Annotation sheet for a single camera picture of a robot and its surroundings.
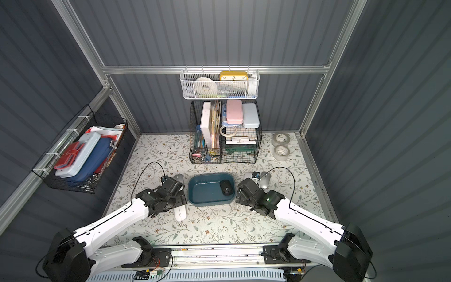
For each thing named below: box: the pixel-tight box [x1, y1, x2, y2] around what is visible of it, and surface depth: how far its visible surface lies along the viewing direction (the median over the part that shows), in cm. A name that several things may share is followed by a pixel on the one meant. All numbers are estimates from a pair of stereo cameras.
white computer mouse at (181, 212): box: [173, 204, 187, 222], surface depth 86 cm
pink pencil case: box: [226, 99, 244, 125], surface depth 98 cm
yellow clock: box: [219, 71, 249, 82], surface depth 89 cm
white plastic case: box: [54, 132, 102, 179], surface depth 67 cm
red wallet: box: [54, 141, 85, 170], surface depth 64 cm
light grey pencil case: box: [241, 102, 261, 129], surface depth 98 cm
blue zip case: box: [62, 137, 113, 184], surface depth 68 cm
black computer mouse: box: [219, 179, 234, 196], surface depth 94 cm
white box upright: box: [200, 101, 212, 149], surface depth 95 cm
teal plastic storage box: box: [187, 172, 237, 207], surface depth 94 cm
